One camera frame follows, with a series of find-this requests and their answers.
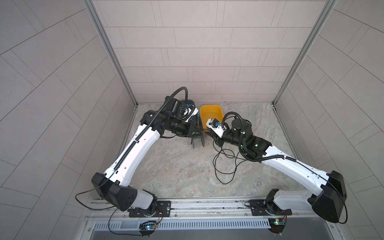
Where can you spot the circuit board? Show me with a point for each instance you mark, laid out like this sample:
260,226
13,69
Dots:
148,226
277,225

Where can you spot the dark grey cable spool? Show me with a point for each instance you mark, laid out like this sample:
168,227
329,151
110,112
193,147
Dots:
196,130

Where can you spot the aluminium mounting rail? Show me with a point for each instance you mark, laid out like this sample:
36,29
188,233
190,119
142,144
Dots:
186,209

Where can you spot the teal plastic bin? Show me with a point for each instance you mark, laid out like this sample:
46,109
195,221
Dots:
187,111

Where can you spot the yellow plastic bin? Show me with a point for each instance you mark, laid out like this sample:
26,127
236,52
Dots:
210,112

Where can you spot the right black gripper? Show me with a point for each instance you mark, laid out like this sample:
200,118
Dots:
218,140

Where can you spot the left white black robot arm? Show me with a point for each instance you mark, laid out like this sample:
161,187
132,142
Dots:
114,184

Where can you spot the left circuit board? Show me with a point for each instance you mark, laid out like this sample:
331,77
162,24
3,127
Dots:
148,226

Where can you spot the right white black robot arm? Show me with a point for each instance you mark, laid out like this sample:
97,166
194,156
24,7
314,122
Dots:
325,193

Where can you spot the right circuit board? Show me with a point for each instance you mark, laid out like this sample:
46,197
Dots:
277,225

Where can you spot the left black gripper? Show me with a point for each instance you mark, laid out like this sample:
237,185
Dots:
186,130

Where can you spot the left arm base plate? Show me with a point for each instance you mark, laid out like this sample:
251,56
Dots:
158,209

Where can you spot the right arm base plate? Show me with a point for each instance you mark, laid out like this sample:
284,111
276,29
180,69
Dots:
264,208

